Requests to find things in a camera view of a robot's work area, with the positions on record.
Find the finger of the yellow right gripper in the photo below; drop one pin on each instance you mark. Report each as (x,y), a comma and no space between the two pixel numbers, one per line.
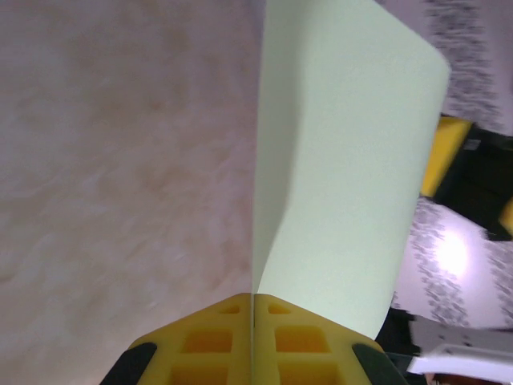
(507,218)
(443,156)

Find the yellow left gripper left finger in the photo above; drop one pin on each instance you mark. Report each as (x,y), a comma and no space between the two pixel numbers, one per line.
(208,345)

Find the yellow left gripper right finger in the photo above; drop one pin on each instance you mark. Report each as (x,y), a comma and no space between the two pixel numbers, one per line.
(300,345)

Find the light green paper sheet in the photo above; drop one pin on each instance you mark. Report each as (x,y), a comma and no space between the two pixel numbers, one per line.
(340,160)

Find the aluminium right side rail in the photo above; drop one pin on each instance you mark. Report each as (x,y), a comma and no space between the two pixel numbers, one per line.
(461,333)

